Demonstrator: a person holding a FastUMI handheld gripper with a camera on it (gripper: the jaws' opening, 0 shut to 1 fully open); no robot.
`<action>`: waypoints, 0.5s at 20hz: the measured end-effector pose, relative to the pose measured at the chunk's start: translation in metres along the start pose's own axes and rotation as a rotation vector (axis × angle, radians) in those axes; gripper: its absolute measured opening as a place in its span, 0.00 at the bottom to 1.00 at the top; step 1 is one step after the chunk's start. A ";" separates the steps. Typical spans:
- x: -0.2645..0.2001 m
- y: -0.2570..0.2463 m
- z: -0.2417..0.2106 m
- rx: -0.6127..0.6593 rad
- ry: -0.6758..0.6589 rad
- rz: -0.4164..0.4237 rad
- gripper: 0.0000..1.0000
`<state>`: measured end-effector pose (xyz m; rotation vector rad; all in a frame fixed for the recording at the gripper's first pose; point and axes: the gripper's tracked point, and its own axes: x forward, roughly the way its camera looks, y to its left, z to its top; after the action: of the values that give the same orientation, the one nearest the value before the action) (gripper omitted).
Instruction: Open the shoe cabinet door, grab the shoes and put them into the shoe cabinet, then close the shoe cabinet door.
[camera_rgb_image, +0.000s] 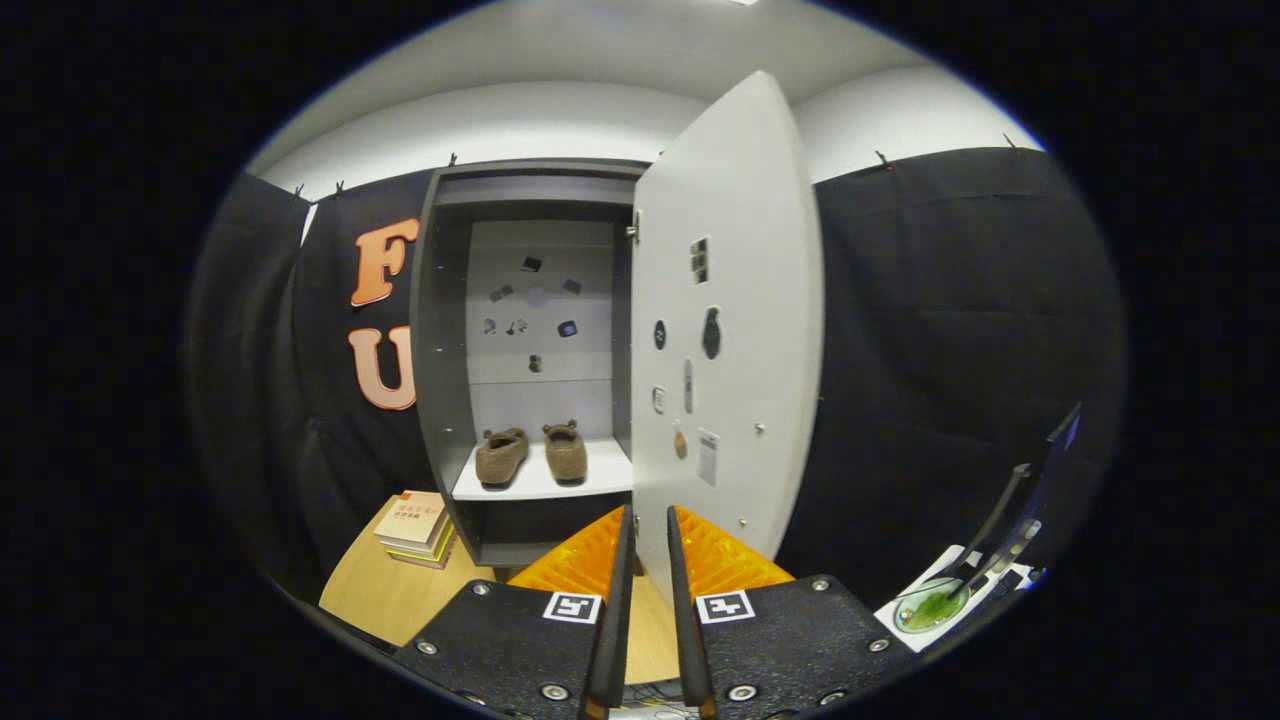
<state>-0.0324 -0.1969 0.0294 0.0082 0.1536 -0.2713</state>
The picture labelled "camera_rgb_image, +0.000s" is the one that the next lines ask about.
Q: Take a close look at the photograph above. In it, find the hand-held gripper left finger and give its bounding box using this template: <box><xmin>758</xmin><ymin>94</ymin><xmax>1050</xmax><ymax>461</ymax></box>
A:
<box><xmin>392</xmin><ymin>504</ymin><xmax>636</xmax><ymax>720</ymax></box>

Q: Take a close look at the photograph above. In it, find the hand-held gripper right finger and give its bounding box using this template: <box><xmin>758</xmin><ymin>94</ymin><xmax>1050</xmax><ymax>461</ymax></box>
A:
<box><xmin>665</xmin><ymin>504</ymin><xmax>918</xmax><ymax>720</ymax></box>

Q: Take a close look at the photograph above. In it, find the brown fuzzy shoe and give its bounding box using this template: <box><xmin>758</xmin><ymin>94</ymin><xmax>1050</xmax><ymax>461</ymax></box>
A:
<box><xmin>474</xmin><ymin>428</ymin><xmax>531</xmax><ymax>489</ymax></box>
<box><xmin>543</xmin><ymin>420</ymin><xmax>589</xmax><ymax>486</ymax></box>

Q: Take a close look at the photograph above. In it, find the dark grey shoe cabinet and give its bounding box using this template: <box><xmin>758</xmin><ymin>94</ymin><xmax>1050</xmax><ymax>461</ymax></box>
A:
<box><xmin>410</xmin><ymin>158</ymin><xmax>651</xmax><ymax>569</ymax></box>

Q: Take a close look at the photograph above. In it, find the beige shoe cabinet door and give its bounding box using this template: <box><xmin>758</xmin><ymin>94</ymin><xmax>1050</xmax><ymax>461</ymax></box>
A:
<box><xmin>630</xmin><ymin>70</ymin><xmax>826</xmax><ymax>606</ymax></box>

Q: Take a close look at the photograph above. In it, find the white cabinet shelf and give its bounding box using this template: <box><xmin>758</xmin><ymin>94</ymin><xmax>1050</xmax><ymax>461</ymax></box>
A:
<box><xmin>452</xmin><ymin>437</ymin><xmax>636</xmax><ymax>503</ymax></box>

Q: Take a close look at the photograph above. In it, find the book with yellow edge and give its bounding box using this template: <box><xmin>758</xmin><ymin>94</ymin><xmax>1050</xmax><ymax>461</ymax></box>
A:
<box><xmin>383</xmin><ymin>520</ymin><xmax>456</xmax><ymax>561</ymax></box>

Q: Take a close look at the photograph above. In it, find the thick beige book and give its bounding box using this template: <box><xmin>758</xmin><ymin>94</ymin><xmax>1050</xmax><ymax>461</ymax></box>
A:
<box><xmin>390</xmin><ymin>540</ymin><xmax>458</xmax><ymax>571</ymax></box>

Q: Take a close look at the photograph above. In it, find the beige book with red print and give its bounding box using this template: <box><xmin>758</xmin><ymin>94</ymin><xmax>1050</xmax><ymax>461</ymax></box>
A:
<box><xmin>374</xmin><ymin>490</ymin><xmax>448</xmax><ymax>546</ymax></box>

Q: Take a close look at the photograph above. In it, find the round green glass dish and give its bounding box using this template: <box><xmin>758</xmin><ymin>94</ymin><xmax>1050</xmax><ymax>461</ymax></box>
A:
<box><xmin>895</xmin><ymin>578</ymin><xmax>971</xmax><ymax>633</ymax></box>

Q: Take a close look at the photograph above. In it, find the black backdrop cloth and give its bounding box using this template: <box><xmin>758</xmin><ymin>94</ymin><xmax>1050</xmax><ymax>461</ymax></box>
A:
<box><xmin>185</xmin><ymin>148</ymin><xmax>1126</xmax><ymax>641</ymax></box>

